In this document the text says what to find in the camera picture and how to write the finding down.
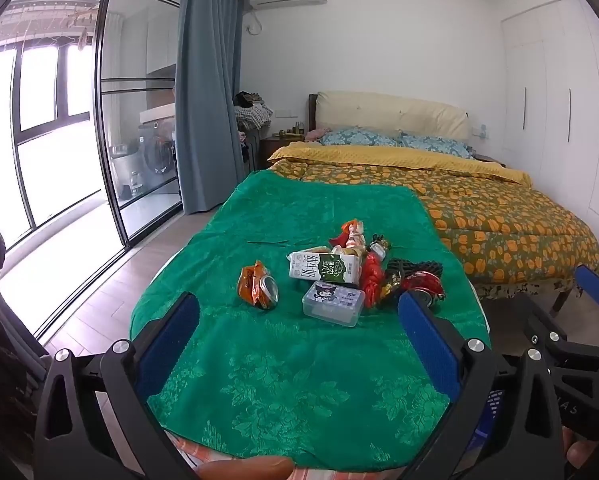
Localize cream padded headboard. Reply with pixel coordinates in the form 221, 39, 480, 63
315, 91, 470, 141

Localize crushed red can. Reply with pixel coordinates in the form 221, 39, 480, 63
399, 271, 446, 306

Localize black foam net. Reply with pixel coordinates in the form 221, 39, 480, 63
385, 257, 443, 286

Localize grey-blue curtain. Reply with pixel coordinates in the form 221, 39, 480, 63
174, 0, 245, 213

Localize yellow blanket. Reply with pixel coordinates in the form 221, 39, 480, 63
268, 141, 533, 186

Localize orange floral quilt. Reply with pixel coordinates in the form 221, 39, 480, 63
270, 157, 599, 286

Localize ceiling drying rack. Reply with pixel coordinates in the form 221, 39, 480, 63
0, 0, 100, 56

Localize washing machine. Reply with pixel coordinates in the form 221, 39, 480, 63
138, 121, 178, 181

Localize person's left hand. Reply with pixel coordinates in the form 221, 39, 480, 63
194, 456, 296, 480

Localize dark wooden nightstand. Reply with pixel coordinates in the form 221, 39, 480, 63
260, 135, 307, 170

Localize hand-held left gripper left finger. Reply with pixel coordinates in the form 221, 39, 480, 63
34, 291, 203, 480

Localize orange snack wrapper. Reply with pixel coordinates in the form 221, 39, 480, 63
335, 219, 367, 256

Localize clear plastic box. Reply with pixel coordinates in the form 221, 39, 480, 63
302, 281, 367, 328

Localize black framed window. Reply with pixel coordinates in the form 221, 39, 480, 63
0, 0, 103, 251

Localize white and green milk carton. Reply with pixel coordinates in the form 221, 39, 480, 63
287, 251, 363, 288

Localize floral bed skirt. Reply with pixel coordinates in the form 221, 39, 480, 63
472, 265, 580, 301

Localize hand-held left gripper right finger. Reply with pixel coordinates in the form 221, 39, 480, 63
397, 291, 565, 480

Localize olive and silver wrapper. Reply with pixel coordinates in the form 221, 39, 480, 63
369, 234, 391, 261

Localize teal floral pillow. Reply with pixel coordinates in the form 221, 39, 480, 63
402, 132, 473, 158
322, 126, 400, 147

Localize black framed glass door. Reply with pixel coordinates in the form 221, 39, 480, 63
94, 0, 185, 248

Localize person's right hand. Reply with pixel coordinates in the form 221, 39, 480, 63
562, 427, 599, 476

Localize crushed orange can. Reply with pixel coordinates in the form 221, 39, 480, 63
237, 260, 280, 312

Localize pile of clothes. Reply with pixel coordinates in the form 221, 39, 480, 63
234, 91, 274, 131

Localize white wardrobe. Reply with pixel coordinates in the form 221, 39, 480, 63
501, 0, 599, 231

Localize red plastic bag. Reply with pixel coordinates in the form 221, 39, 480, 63
360, 252, 386, 309

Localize green patterned cloth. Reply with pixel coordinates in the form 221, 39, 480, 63
130, 169, 491, 472

